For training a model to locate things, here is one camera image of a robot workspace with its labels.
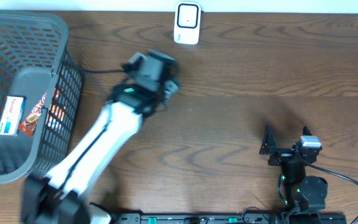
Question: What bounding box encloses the orange small box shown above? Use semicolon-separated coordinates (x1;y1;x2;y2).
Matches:
47;89;67;131

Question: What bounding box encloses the red chocolate bar wrapper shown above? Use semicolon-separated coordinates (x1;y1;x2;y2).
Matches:
18;92;47;137

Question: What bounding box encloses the white Panadol box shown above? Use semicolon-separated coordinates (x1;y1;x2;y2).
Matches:
0;96;25;136

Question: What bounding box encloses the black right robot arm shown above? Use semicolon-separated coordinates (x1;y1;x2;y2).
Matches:
259;126;328;223

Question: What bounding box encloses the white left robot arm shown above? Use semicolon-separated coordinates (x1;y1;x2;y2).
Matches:
21;50;181;223

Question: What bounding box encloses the white barcode scanner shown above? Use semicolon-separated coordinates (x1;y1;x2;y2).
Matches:
173;1;201;45

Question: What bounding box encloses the grey plastic basket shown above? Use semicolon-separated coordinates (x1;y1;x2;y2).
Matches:
0;10;84;184

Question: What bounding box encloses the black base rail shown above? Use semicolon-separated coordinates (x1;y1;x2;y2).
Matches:
110;212;347;224

